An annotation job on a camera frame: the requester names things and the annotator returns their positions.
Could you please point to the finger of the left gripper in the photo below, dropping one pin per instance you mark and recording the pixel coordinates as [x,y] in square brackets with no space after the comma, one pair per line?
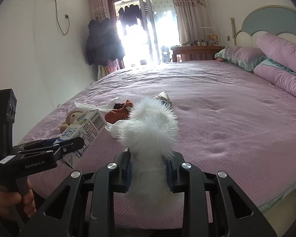
[47,151]

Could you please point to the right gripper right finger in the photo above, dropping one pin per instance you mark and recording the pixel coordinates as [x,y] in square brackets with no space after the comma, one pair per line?
[214,204]

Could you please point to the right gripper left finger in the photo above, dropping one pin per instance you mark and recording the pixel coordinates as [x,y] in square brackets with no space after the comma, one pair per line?
[83,204]

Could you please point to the white blue milk carton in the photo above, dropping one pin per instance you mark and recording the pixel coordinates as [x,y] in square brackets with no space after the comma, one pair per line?
[87,126]

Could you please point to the dark red cloth scrunchie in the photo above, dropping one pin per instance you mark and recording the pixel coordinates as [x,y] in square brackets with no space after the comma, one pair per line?
[119,112]

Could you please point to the white fluffy fur piece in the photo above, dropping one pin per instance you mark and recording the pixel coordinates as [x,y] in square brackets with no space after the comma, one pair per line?
[149,134]

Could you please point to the grey white pouch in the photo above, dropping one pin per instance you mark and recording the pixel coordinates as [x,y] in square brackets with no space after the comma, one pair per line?
[164,99]

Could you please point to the person's left forearm black sleeve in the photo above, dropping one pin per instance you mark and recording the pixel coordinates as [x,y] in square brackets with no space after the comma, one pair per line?
[8,224]

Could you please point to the person's left hand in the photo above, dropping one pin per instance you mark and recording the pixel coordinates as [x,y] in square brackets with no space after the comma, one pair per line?
[10,199]

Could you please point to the brown plush doll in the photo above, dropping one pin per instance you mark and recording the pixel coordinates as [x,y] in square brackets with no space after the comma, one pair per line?
[70,118]

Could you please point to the white crumpled tissue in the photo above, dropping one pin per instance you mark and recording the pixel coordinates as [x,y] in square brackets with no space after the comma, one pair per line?
[105,108]

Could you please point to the purple dotted bed sheet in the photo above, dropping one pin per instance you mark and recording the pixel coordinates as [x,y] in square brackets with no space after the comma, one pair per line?
[229,120]

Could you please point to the dark coats hanging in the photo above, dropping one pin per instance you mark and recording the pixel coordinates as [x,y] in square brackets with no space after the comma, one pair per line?
[103,43]

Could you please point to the pink left curtain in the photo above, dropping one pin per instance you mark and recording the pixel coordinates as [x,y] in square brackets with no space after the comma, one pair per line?
[98,10]

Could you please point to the lower purple pillow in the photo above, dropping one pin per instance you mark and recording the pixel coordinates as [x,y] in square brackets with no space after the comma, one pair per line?
[277,74]

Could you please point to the wooden desk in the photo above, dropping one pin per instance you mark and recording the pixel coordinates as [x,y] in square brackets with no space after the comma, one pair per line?
[206,52]

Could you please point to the sliding glass balcony door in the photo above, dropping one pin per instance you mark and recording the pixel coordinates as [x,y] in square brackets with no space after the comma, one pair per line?
[147,29]

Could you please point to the purple pillow with teal frill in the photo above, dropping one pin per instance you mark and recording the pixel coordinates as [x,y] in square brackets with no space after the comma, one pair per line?
[246,58]

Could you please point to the colourful box on desk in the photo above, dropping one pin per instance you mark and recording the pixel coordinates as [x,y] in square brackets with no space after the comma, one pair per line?
[213,40]

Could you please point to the long purple bolster pillow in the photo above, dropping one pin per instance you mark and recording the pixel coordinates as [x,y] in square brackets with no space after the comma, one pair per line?
[278,49]

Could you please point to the pink patterned right curtain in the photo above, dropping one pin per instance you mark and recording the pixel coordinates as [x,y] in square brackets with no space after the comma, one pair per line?
[194,21]

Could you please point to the blue cream bed headboard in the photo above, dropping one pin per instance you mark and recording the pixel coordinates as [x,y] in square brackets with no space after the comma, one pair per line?
[274,19]

